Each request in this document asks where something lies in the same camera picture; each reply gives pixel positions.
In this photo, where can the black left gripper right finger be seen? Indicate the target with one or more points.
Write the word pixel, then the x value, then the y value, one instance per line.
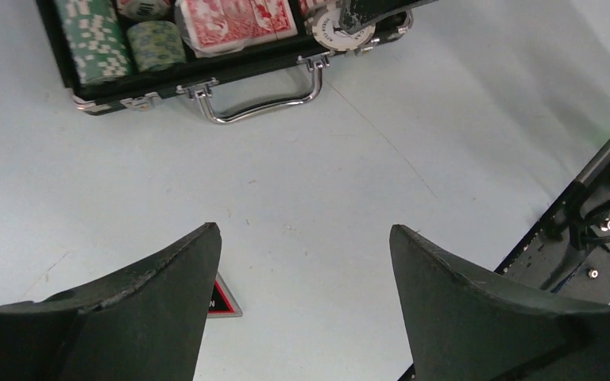
pixel 465 322

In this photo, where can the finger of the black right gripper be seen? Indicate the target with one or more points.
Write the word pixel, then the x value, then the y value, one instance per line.
pixel 358 14

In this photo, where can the tall green chip stack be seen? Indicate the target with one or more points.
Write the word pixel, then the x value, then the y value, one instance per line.
pixel 95 40

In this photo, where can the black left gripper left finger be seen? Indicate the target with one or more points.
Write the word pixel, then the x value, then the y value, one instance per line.
pixel 144 321

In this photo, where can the black poker set case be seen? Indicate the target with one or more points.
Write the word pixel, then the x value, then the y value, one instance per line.
pixel 195 80

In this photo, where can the white dealer button chip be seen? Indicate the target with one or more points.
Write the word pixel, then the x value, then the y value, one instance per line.
pixel 323 23

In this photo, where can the black red triangular button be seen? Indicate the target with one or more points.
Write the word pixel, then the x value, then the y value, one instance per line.
pixel 222 303

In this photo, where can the red chip stack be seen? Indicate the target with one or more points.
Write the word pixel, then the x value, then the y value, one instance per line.
pixel 143 10

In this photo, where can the red playing card deck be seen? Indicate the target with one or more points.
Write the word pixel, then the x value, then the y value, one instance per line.
pixel 218 27

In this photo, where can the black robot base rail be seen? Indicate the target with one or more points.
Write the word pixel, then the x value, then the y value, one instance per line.
pixel 567 251

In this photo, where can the short green chip stack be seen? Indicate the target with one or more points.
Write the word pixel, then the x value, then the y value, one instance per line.
pixel 156 45

